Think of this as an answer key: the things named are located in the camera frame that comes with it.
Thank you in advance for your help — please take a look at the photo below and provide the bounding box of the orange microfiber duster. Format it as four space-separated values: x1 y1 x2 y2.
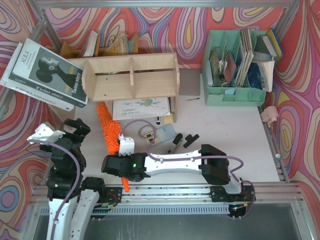
95 101 131 193

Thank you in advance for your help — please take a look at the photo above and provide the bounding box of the small stapler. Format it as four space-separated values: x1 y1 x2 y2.
167 133 183 154

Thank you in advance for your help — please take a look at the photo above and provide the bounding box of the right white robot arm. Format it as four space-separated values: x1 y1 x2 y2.
101 144 244 195

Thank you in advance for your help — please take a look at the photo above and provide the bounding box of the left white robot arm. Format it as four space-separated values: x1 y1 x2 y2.
36 118 106 240

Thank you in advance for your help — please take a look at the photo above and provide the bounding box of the light wooden bookshelf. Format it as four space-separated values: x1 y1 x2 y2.
70 52 180 122

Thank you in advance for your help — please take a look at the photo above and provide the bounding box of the small beige box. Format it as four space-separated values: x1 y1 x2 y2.
143 132 161 147

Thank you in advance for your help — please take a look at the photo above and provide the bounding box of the spiral sketchbook with frog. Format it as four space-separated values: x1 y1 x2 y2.
112 97 171 121

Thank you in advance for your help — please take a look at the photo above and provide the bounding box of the black marker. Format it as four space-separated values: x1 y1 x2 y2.
156 116 161 125

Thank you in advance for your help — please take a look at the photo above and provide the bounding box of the white book under magazine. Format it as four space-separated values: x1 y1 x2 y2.
0 43 74 112

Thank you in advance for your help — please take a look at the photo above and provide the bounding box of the black clip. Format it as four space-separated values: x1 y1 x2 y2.
183 134 200 149

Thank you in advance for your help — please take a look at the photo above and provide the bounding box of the white book in rack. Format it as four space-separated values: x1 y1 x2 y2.
81 30 98 58

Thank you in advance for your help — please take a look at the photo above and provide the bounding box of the large Twins story magazine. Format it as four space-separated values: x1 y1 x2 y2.
8 38 88 108

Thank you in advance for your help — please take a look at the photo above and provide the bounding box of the yellow book in rack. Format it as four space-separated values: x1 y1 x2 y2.
103 32 129 56

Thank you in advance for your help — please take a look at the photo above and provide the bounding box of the small pencil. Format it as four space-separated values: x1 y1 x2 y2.
186 97 200 101

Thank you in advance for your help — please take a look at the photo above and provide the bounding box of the grey notebook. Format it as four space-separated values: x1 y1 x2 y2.
179 68 201 96

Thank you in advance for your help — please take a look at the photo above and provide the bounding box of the mint green desk organizer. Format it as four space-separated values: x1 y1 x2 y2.
201 28 266 107

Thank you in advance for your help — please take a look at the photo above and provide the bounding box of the red brown booklet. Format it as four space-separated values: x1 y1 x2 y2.
223 51 238 84

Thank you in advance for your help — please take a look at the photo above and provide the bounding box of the pink pig figurine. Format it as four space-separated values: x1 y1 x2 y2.
260 105 279 128

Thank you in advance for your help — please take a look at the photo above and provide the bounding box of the blue patterned book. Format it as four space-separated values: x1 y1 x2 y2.
247 62 263 90

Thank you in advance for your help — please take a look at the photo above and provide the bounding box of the white open book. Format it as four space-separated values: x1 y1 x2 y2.
256 60 275 92

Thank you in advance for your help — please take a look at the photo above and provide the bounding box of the grey book on organizer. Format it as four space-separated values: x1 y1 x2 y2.
253 35 278 58

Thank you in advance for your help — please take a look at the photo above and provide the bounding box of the blue yellow book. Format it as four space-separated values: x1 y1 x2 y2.
266 28 284 59

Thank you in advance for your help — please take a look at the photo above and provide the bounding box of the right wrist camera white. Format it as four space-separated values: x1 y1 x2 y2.
118 134 135 157

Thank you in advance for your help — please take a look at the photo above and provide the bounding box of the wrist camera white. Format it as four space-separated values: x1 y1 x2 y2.
27 122 66 144
118 134 135 157

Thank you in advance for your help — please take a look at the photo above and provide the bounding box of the tape roll ring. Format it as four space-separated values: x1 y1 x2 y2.
138 124 158 139

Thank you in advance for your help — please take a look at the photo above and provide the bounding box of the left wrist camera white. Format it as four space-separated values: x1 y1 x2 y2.
27 122 66 144

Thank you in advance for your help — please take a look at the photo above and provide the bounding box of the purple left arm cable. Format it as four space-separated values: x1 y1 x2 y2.
32 139 81 238

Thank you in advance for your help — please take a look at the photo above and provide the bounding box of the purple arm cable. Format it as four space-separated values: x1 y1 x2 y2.
32 139 81 238
121 119 244 186

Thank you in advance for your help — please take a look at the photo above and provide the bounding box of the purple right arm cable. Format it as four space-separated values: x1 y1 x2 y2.
121 119 244 186

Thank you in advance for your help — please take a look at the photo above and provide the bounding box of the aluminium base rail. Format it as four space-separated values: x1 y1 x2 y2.
32 182 306 216

